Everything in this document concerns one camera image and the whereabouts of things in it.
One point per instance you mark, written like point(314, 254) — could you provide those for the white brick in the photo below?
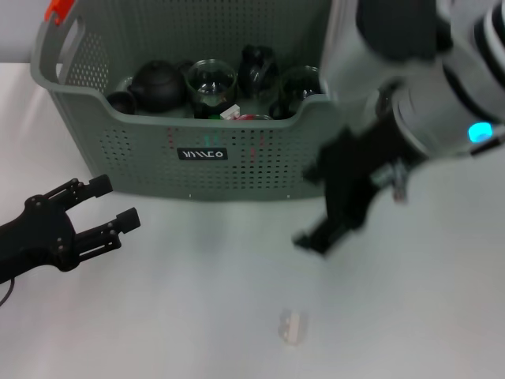
point(229, 112)

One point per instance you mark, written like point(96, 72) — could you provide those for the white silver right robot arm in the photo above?
point(453, 106)

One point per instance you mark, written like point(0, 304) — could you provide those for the grey perforated storage bin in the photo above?
point(177, 166)

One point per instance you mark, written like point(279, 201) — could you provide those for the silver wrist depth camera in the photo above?
point(347, 59)

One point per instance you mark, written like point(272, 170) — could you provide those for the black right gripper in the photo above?
point(355, 177)

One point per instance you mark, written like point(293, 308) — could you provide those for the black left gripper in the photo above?
point(37, 241)

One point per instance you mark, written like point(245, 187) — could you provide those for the small black tea bowl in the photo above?
point(121, 103)

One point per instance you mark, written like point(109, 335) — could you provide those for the translucent white block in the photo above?
point(292, 327)

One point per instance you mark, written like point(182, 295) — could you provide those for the black clay teapot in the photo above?
point(158, 87)

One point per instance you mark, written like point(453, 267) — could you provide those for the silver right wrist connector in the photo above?
point(489, 145)

